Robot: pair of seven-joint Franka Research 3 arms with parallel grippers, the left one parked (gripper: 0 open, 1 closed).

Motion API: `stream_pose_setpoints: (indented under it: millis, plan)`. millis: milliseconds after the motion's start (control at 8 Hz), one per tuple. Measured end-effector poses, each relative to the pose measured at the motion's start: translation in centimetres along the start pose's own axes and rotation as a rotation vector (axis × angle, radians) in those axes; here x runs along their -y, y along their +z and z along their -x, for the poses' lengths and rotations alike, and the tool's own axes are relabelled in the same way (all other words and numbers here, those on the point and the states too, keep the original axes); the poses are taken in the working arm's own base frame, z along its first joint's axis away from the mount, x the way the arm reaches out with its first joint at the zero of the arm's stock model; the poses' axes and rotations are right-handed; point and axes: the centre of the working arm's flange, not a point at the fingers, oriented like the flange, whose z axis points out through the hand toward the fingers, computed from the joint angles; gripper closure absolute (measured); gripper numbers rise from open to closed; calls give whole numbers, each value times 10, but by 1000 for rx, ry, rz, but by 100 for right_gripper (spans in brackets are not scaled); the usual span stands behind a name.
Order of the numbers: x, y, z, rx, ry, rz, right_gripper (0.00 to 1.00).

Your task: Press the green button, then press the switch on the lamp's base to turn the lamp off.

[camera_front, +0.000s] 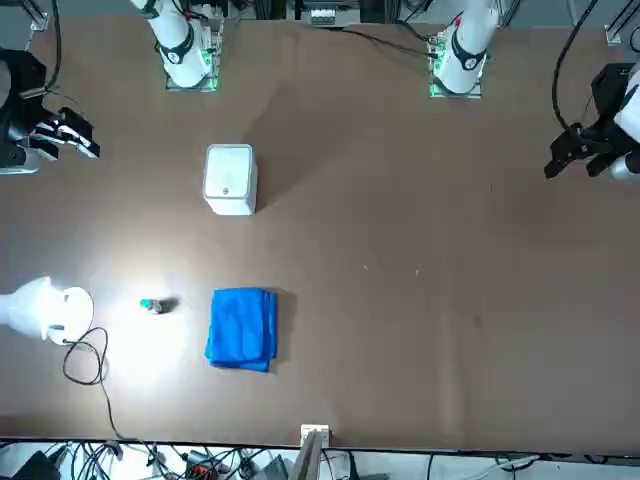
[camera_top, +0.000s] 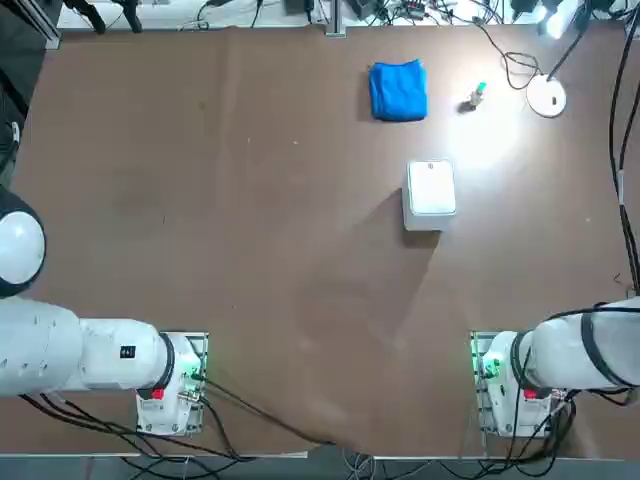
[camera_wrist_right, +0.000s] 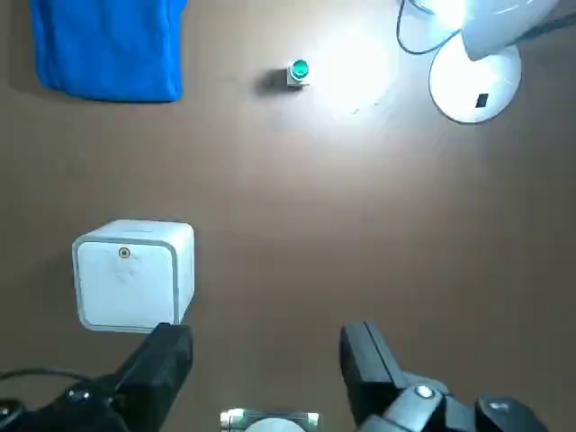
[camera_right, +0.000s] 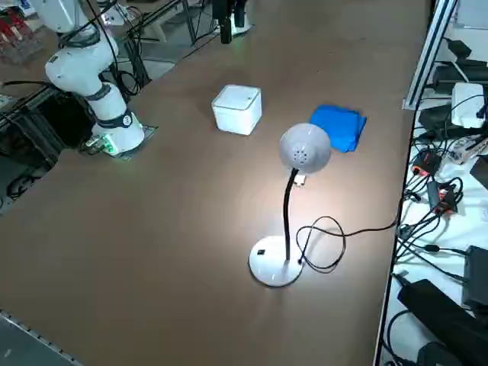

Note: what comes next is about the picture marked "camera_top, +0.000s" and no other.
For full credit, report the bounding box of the green push button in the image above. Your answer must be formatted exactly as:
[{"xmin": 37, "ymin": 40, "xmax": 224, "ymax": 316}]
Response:
[{"xmin": 460, "ymin": 82, "xmax": 488, "ymax": 114}]

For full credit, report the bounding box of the white rectangular box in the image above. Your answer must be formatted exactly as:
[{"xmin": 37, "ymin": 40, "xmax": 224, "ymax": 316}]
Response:
[{"xmin": 402, "ymin": 158, "xmax": 458, "ymax": 232}]

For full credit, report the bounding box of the blue folded cloth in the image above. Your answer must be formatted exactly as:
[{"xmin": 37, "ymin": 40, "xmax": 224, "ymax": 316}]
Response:
[{"xmin": 368, "ymin": 58, "xmax": 430, "ymax": 123}]

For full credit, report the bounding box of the red black connector board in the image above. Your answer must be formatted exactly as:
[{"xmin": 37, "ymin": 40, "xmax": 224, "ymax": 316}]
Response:
[{"xmin": 393, "ymin": 0, "xmax": 427, "ymax": 19}]

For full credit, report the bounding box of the black stand leg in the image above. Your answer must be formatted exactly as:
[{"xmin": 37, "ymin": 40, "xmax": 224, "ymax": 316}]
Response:
[
  {"xmin": 118, "ymin": 0, "xmax": 144, "ymax": 33},
  {"xmin": 64, "ymin": 0, "xmax": 107, "ymax": 35}
]

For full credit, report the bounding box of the dark cable across table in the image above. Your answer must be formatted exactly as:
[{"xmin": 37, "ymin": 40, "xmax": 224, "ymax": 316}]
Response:
[{"xmin": 197, "ymin": 374, "xmax": 337, "ymax": 447}]

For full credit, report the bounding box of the aluminium profile post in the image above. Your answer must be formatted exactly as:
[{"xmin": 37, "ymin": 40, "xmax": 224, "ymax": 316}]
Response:
[{"xmin": 324, "ymin": 0, "xmax": 347, "ymax": 37}]

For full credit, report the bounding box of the black lamp power cable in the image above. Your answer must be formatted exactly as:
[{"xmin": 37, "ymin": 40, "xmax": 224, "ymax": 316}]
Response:
[{"xmin": 444, "ymin": 9, "xmax": 541, "ymax": 92}]

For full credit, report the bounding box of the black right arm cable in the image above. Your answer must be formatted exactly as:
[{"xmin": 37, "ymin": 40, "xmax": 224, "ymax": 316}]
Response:
[{"xmin": 608, "ymin": 19, "xmax": 640, "ymax": 296}]

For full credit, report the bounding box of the aluminium frame rail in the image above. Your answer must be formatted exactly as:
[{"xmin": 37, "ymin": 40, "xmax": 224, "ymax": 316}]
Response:
[{"xmin": 9, "ymin": 0, "xmax": 62, "ymax": 50}]

